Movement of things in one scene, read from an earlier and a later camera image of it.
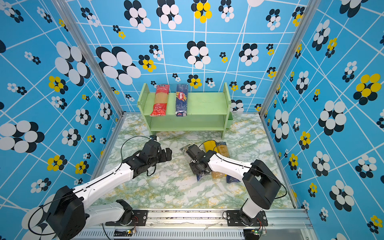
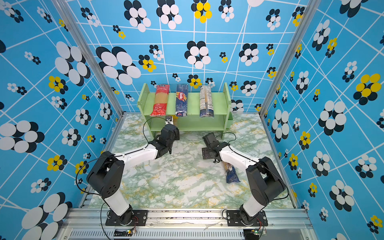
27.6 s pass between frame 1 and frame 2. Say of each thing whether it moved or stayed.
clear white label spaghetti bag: moved
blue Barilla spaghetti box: stayed
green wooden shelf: stayed
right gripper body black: moved
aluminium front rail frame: stayed
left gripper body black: moved
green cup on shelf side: stayed
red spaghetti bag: stayed
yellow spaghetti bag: moved
